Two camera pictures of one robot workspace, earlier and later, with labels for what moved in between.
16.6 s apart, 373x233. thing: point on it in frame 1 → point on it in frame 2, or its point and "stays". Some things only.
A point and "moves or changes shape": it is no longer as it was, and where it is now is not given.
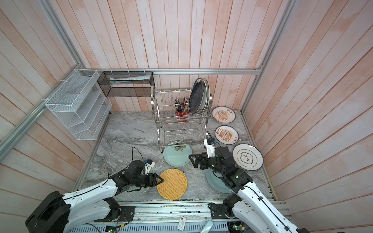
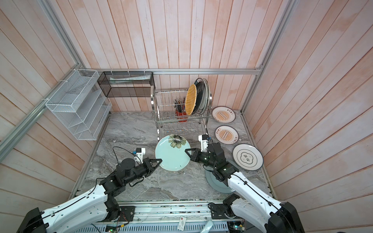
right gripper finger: x=195 y=161 → x=195 y=153
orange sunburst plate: x=224 y=114 stays
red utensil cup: x=182 y=117 stays
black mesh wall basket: x=127 y=84 stays
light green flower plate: x=178 y=155 moves or changes shape
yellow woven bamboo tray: x=174 y=185 → x=191 y=99
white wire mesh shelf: x=80 y=103 stays
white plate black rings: x=247 y=157 stays
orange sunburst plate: x=227 y=134 stays
